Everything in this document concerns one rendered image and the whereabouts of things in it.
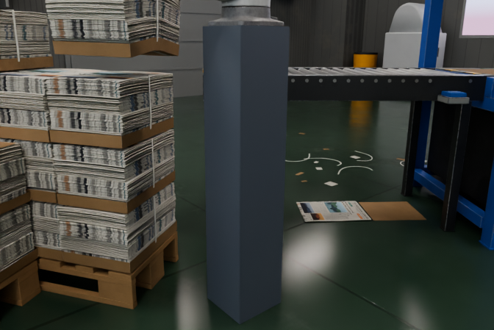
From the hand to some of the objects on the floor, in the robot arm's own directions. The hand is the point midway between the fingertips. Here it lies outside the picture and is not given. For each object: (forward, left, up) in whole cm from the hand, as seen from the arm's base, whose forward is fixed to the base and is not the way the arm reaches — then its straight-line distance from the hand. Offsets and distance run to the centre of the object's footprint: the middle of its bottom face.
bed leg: (-58, -148, -126) cm, 202 cm away
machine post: (-11, -199, -126) cm, 235 cm away
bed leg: (-18, -177, -126) cm, 218 cm away
